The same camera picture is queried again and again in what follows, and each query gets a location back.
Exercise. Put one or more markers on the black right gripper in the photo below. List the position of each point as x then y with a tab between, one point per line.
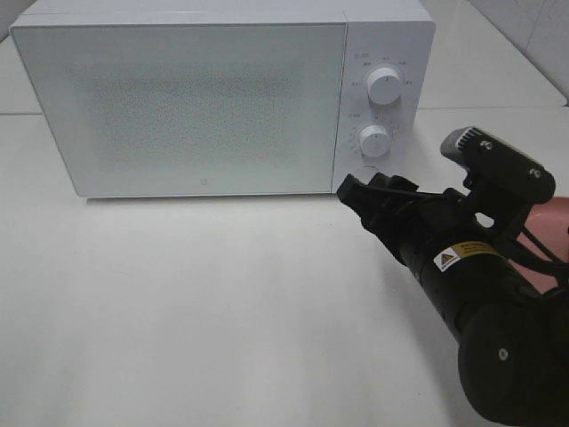
408	222

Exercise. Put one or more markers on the round white door button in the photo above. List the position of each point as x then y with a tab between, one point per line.
365	173

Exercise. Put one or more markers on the pink round plate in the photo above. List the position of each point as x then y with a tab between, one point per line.
549	223

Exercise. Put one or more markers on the white microwave door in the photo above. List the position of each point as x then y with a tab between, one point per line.
184	111

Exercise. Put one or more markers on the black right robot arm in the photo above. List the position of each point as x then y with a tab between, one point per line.
513	341

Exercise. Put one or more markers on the lower white timer knob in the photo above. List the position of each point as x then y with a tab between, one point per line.
374	141

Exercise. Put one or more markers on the upper white power knob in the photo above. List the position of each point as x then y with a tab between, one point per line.
384	84

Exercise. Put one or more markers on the white microwave oven body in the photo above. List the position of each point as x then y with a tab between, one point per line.
398	33

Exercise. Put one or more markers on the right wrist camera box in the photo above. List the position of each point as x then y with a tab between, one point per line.
503	182

